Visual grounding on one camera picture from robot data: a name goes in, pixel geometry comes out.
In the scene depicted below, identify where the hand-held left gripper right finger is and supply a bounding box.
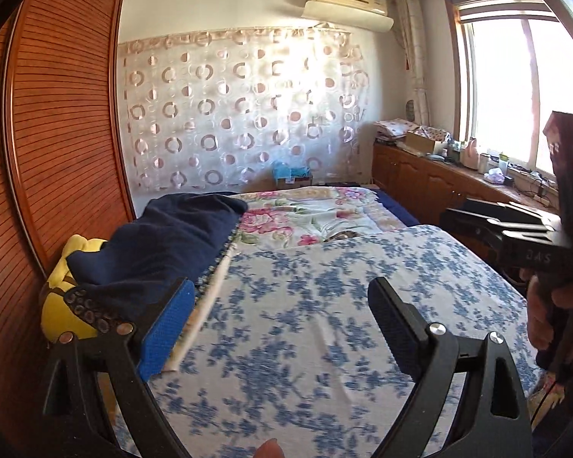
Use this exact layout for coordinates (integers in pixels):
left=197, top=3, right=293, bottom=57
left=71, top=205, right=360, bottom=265
left=367, top=277, right=536, bottom=458

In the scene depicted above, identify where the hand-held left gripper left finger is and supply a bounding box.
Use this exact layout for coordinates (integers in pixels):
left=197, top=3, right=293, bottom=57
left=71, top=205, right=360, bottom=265
left=40, top=277, right=196, bottom=458

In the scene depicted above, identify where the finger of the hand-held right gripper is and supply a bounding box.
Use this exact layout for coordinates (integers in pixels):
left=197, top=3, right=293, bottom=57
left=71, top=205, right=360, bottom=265
left=461, top=199, right=562, bottom=229
left=442, top=208, right=507, bottom=250

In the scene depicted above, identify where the navy printed t-shirt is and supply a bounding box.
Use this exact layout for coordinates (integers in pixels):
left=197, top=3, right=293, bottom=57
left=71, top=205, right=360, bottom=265
left=66, top=193, right=249, bottom=325

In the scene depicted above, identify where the person's right hand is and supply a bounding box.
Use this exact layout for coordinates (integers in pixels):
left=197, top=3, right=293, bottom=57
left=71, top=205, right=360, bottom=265
left=526, top=274, right=573, bottom=350

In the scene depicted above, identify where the person's left hand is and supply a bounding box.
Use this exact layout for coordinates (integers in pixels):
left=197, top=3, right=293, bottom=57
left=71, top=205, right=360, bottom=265
left=255, top=439, right=285, bottom=458

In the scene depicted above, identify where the navy blanket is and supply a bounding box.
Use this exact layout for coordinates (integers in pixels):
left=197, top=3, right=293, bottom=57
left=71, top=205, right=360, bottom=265
left=375, top=188, right=421, bottom=228

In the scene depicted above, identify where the white plastic jug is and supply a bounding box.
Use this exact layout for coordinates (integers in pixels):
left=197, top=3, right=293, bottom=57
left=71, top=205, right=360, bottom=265
left=460, top=136, right=479, bottom=169

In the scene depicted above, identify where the dark maroon cloth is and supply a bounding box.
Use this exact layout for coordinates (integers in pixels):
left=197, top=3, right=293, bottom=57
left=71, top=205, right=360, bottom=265
left=542, top=111, right=573, bottom=261

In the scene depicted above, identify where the long wooden cabinet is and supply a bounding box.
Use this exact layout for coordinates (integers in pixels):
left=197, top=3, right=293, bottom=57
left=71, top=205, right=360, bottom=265
left=372, top=143, right=562, bottom=259

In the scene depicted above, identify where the blue floral bed sheet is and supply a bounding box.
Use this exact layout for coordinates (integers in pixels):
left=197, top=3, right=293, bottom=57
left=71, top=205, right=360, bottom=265
left=110, top=224, right=550, bottom=458

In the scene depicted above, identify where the open cardboard box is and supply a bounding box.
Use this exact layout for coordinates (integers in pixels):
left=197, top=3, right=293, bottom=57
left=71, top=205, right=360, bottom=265
left=405, top=130, right=443, bottom=155

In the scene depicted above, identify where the yellow plush toy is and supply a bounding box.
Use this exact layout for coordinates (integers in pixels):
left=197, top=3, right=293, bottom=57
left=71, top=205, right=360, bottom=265
left=39, top=235, right=108, bottom=345

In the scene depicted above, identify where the window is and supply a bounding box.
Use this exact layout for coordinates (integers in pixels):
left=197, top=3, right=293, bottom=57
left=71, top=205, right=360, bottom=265
left=442, top=0, right=573, bottom=178

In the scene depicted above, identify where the folded floral cloth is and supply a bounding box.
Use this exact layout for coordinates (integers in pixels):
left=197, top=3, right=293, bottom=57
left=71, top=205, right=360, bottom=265
left=375, top=118, right=421, bottom=143

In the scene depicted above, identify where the floral quilt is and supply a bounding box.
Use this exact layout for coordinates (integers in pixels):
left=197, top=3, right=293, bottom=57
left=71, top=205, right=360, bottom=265
left=229, top=185, right=404, bottom=252

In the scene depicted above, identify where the small cardboard box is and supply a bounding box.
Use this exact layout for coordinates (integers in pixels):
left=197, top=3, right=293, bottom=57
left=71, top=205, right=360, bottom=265
left=276, top=176, right=315, bottom=191

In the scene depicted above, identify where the teal plastic bag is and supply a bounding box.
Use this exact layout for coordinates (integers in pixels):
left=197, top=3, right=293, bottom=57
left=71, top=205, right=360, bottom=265
left=272, top=161, right=312, bottom=182

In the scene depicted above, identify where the pale window curtain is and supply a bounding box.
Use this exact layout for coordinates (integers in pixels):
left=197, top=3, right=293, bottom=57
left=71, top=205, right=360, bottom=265
left=394, top=0, right=433, bottom=127

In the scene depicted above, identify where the circle-patterned sheer curtain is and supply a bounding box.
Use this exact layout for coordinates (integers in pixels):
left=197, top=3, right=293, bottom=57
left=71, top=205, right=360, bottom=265
left=117, top=26, right=368, bottom=196

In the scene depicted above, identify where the wooden slatted wardrobe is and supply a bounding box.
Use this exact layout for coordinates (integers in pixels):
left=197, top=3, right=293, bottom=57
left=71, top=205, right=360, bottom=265
left=0, top=0, right=137, bottom=440

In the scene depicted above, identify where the white air conditioner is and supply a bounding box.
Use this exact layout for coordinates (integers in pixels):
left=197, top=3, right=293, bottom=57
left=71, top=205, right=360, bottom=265
left=302, top=0, right=395, bottom=34

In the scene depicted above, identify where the dark ring-patterned cloth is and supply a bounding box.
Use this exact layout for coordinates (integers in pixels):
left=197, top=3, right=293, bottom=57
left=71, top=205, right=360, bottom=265
left=62, top=241, right=240, bottom=335

